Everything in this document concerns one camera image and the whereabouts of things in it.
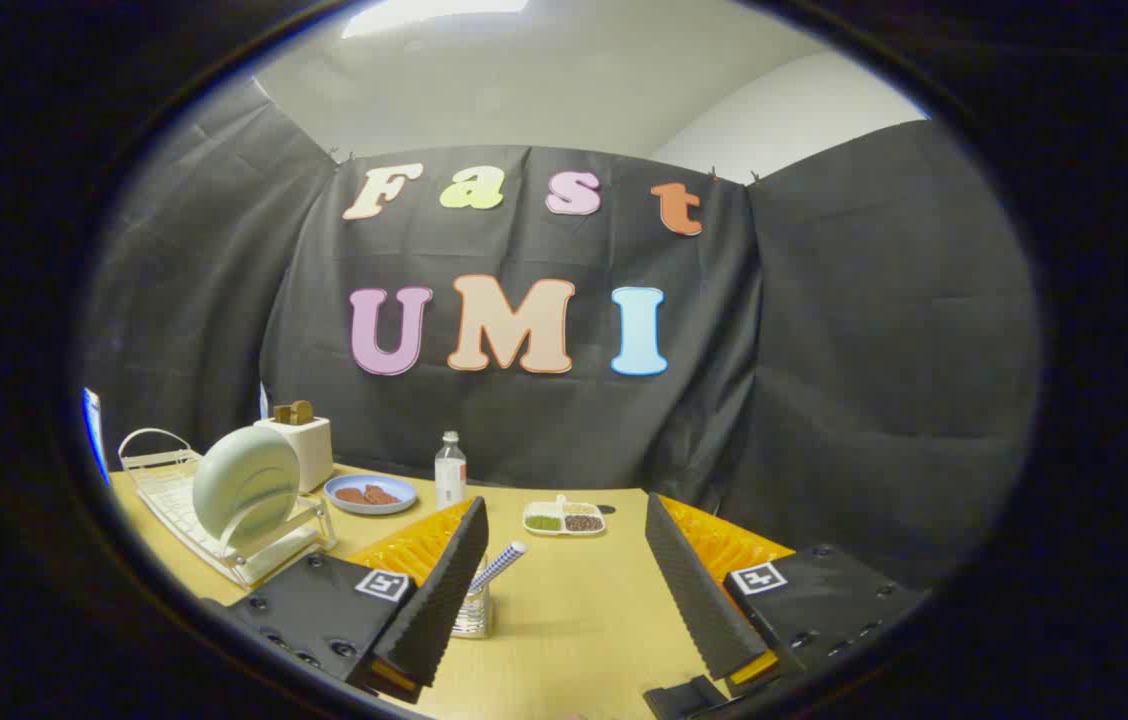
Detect white divided snack tray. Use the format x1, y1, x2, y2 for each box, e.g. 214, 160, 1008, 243
522, 496, 609, 538

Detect white toaster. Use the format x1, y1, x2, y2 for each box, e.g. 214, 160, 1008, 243
254, 415, 335, 494

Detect clear plastic bottle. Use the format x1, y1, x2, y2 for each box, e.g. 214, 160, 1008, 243
434, 431, 468, 512

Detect clear dish rack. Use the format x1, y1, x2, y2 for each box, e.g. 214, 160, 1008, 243
117, 427, 338, 590

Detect blue-edged screen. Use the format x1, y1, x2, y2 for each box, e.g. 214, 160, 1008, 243
81, 387, 112, 487

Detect blue plate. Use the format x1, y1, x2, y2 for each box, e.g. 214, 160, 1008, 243
324, 473, 419, 517

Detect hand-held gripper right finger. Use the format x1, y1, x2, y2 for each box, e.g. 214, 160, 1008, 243
645, 492, 931, 683

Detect black backdrop cloth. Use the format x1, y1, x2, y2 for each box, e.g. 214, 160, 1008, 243
82, 78, 1041, 593

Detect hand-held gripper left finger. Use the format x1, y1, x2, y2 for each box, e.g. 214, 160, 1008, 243
229, 497, 490, 704

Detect ceiling light panel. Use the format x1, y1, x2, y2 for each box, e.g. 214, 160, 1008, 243
341, 0, 531, 40

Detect pale green plate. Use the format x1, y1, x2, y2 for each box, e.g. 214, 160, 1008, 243
192, 425, 303, 550

